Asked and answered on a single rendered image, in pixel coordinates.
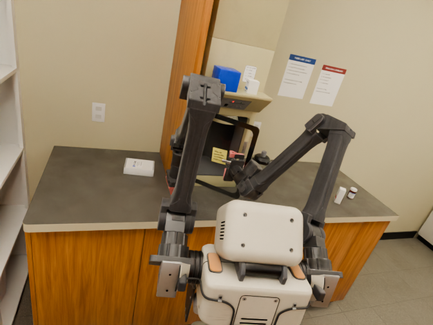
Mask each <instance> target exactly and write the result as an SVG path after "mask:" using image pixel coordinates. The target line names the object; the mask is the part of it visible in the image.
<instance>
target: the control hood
mask: <svg viewBox="0 0 433 325"><path fill-rule="evenodd" d="M224 97H225V98H229V99H238V100H243V101H251V103H250V104H249V105H248V106H247V107H246V108H245V109H244V110H243V111H249V112H258V113H259V112H261V111H262V110H263V109H264V108H265V107H266V106H267V105H268V104H269V103H271V102H272V101H273V99H272V98H270V97H269V96H268V95H266V94H264V93H263V92H257V94H256V95H253V94H247V93H246V92H245V91H244V90H243V89H239V88H238V89H237V92H236V93H234V92H227V91H225V94H224ZM221 108H225V107H221ZM229 109H234V108H229ZM234 110H239V109H234Z"/></svg>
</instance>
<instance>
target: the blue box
mask: <svg viewBox="0 0 433 325"><path fill-rule="evenodd" d="M240 76H241V72H239V71H238V70H235V69H234V68H229V67H225V66H219V65H214V68H213V74H212V77H213V78H216V79H220V83H222V84H225V85H226V91H227V92H234V93H236V92H237V89H238V84H239V81H240Z"/></svg>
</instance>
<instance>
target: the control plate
mask: <svg viewBox="0 0 433 325"><path fill-rule="evenodd" d="M232 101H234V102H232ZM241 102H242V103H241ZM250 103H251V101H243V100H238V99H229V98H225V97H224V98H223V99H222V102H221V107H225V108H234V109H239V110H244V109H245V108H246V107H247V106H248V105H249V104H250ZM225 104H228V105H227V106H224V105H225ZM231 105H232V106H231ZM236 106H237V107H236ZM240 106H241V107H240Z"/></svg>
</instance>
